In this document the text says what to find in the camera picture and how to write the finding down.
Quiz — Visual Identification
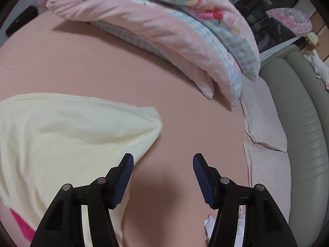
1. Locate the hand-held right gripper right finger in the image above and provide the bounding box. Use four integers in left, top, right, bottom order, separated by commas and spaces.
193, 153, 299, 247

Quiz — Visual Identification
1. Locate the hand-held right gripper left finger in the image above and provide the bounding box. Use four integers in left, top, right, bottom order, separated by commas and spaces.
29, 153, 134, 247

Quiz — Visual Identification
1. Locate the white garment with navy trim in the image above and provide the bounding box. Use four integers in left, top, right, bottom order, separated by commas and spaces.
204, 205, 248, 243

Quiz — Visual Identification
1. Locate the cream and pink shirt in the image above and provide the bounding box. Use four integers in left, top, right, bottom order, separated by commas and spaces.
0, 93, 164, 247

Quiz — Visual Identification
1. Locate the grey padded headboard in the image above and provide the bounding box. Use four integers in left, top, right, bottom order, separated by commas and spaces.
258, 44, 329, 237

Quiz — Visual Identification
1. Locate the folded pink quilt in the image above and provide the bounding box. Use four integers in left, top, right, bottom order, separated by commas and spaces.
46, 0, 261, 106

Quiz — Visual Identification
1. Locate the white rabbit plush toy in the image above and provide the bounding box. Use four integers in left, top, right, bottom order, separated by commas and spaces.
309, 48, 329, 84

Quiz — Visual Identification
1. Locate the yellow plush toy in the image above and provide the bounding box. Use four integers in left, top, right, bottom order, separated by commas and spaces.
306, 31, 321, 48

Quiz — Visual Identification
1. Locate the black glass cabinet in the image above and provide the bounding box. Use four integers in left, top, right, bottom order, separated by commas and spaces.
223, 0, 301, 55

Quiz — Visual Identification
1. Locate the black bag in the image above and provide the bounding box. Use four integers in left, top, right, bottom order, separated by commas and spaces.
6, 5, 38, 38

